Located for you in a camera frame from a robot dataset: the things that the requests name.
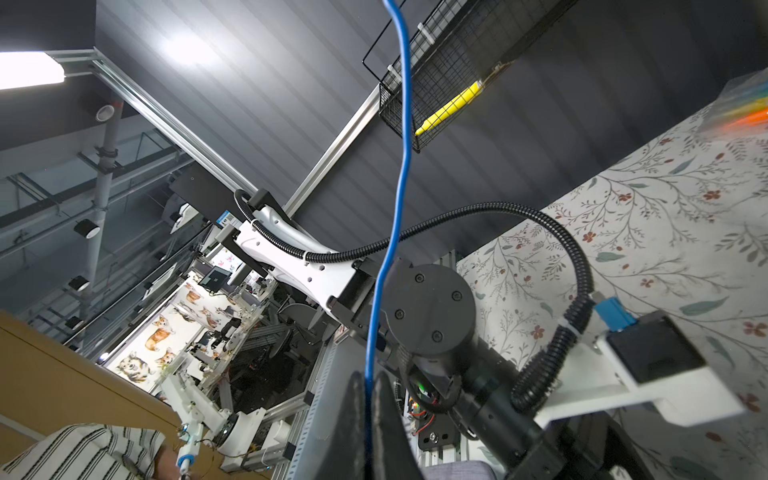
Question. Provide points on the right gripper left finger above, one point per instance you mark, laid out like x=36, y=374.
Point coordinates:
x=346, y=456

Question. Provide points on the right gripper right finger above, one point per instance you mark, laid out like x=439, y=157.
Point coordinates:
x=390, y=455

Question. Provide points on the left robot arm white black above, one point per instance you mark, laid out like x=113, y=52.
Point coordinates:
x=421, y=320

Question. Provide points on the neighbouring robot station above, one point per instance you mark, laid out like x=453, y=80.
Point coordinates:
x=184, y=351

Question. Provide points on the person in striped shirt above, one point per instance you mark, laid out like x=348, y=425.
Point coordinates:
x=96, y=451

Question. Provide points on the yellow black striped tool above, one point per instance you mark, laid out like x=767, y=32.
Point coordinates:
x=452, y=107

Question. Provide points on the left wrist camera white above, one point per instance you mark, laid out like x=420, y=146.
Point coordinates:
x=637, y=361

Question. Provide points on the black wire wall basket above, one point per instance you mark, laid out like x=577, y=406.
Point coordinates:
x=460, y=42

